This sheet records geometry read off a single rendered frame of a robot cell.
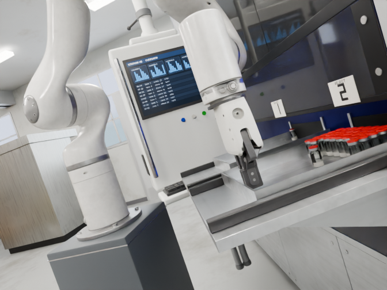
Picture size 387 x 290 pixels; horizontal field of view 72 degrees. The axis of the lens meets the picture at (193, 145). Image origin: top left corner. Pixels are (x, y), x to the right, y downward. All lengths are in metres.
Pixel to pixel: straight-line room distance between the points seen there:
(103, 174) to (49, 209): 4.06
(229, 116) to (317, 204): 0.20
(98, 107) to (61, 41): 0.19
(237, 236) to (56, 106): 0.54
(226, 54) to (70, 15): 0.42
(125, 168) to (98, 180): 4.67
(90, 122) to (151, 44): 0.74
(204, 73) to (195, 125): 0.94
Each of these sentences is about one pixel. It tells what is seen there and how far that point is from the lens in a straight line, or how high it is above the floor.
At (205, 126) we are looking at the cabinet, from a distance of 1.42.
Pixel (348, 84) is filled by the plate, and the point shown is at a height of 1.03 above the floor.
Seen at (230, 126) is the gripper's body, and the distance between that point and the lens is 0.46.
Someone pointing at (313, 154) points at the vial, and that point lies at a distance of 0.64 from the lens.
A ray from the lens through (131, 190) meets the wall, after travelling 5.51.
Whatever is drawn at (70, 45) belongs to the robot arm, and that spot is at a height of 1.34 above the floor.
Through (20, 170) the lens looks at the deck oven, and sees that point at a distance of 5.02.
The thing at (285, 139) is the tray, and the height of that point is 0.89.
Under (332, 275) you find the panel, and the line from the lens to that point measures 1.19.
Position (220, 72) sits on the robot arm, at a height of 1.13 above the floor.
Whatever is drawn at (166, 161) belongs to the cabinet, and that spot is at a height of 0.94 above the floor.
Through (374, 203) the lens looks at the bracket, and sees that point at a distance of 0.64.
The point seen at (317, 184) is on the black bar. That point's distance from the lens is 0.49.
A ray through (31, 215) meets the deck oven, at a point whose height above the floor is 0.55.
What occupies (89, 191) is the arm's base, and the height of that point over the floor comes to 0.98.
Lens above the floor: 1.05
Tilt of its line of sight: 3 degrees down
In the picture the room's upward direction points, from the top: 18 degrees counter-clockwise
